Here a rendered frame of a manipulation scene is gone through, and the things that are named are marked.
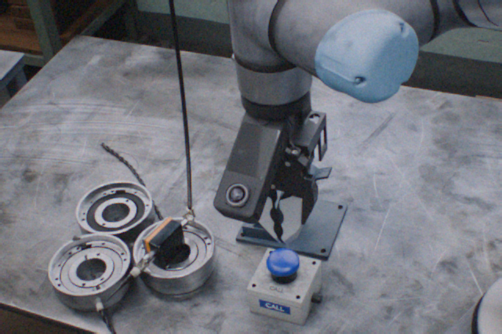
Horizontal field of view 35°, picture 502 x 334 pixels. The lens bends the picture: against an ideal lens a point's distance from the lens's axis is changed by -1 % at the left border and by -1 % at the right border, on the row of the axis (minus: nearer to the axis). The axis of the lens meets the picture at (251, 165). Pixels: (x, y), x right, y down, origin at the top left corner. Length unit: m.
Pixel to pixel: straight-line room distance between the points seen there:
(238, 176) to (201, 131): 0.48
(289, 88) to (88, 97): 0.67
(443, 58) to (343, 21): 2.03
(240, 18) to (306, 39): 0.09
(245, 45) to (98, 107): 0.65
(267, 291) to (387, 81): 0.38
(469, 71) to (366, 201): 1.60
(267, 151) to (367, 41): 0.20
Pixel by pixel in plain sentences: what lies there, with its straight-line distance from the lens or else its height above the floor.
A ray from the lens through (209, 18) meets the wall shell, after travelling 2.90.
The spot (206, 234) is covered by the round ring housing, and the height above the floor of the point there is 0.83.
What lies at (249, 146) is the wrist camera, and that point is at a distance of 0.79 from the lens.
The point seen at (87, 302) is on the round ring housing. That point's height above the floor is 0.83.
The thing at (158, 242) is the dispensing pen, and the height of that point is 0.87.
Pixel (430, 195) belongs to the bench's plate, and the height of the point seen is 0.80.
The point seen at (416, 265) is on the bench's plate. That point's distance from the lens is 1.04.
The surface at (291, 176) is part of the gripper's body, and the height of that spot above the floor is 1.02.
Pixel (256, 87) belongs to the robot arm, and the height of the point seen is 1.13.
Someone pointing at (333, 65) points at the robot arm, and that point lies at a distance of 0.65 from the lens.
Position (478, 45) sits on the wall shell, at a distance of 2.62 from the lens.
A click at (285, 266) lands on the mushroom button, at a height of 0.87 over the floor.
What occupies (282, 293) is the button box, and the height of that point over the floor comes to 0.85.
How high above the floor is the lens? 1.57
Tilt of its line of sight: 41 degrees down
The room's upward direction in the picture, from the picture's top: 7 degrees counter-clockwise
